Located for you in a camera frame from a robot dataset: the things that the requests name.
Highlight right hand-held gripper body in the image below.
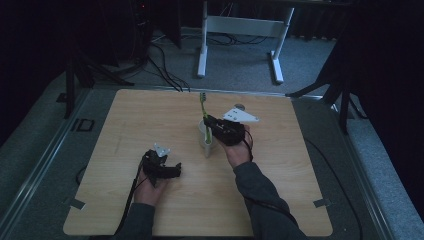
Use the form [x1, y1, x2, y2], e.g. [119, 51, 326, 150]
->
[213, 105, 261, 147]

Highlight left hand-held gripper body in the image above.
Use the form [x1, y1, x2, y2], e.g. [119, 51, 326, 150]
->
[141, 142, 172, 188]

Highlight green toothbrush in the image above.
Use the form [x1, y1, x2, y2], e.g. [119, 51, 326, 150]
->
[198, 92, 213, 145]

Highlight white cup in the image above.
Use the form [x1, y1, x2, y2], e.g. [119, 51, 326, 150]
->
[197, 118, 220, 159]

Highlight person's right hand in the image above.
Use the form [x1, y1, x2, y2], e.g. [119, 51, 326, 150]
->
[220, 124, 255, 170]

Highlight person's left hand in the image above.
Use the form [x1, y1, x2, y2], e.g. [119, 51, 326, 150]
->
[132, 168, 170, 208]

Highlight grey tape piece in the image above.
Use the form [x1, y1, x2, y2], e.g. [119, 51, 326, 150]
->
[64, 196, 87, 211]
[312, 197, 332, 209]

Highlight dark computer tower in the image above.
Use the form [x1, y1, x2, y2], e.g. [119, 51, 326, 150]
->
[131, 0, 155, 63]

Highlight black tripod stand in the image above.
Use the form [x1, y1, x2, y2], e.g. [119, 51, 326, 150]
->
[285, 29, 369, 135]
[55, 46, 135, 120]

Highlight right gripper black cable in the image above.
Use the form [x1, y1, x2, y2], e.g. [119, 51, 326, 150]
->
[242, 129, 300, 228]

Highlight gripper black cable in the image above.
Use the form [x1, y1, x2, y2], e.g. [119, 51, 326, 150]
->
[114, 159, 148, 235]
[242, 129, 300, 228]

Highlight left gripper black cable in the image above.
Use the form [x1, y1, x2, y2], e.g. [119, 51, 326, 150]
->
[114, 159, 148, 235]

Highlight black floor cables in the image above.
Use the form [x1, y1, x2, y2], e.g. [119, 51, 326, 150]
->
[146, 31, 192, 93]

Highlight black rectangular frame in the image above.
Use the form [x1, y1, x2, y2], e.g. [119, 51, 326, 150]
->
[71, 117, 96, 133]

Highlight white desk frame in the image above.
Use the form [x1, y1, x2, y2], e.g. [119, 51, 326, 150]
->
[196, 0, 296, 85]

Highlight long black floor cable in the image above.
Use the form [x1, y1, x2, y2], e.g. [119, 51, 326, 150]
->
[303, 137, 364, 240]

